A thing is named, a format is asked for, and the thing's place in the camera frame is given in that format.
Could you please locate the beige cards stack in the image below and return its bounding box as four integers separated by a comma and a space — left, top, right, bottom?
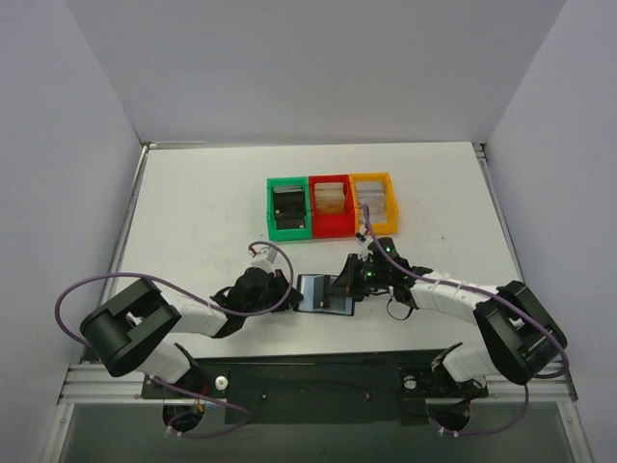
313, 182, 345, 215

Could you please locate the yellow plastic bin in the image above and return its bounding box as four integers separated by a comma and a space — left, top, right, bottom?
349, 173, 399, 235

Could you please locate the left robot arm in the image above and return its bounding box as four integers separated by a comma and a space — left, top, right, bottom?
80, 267, 303, 397

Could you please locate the grey cards stack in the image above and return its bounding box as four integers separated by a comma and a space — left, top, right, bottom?
356, 180, 388, 224

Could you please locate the black leather card holder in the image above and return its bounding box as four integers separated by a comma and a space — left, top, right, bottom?
293, 274, 355, 316

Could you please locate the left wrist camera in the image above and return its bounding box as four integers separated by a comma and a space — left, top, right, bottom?
249, 246, 278, 273

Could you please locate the black strap loop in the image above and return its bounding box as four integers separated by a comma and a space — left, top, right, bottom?
388, 288, 416, 322

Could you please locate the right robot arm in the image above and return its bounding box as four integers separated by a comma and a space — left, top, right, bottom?
329, 237, 568, 395

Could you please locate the aluminium frame rail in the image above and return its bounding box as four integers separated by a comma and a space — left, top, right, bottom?
58, 364, 578, 404

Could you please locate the black card holders stack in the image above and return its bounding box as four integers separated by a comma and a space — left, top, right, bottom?
272, 185, 306, 230

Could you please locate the red plastic bin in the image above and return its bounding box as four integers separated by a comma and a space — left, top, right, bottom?
308, 175, 356, 239

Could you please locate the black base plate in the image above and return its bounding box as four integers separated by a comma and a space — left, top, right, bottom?
139, 349, 491, 428

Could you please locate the green plastic bin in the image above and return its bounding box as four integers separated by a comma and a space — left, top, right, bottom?
266, 177, 312, 242

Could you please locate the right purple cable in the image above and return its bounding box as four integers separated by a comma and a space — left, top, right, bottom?
361, 204, 570, 438

